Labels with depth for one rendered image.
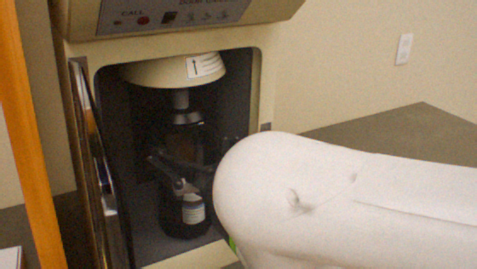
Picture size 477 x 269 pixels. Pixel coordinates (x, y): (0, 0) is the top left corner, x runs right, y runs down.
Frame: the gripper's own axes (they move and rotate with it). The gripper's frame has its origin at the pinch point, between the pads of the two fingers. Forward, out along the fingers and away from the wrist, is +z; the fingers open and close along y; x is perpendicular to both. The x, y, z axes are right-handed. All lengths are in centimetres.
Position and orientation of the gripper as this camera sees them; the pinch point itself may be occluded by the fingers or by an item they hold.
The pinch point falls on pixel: (182, 139)
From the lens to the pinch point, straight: 72.1
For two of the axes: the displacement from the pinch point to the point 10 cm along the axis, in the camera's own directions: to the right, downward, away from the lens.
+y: -8.8, 1.9, -4.4
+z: -4.7, -4.1, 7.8
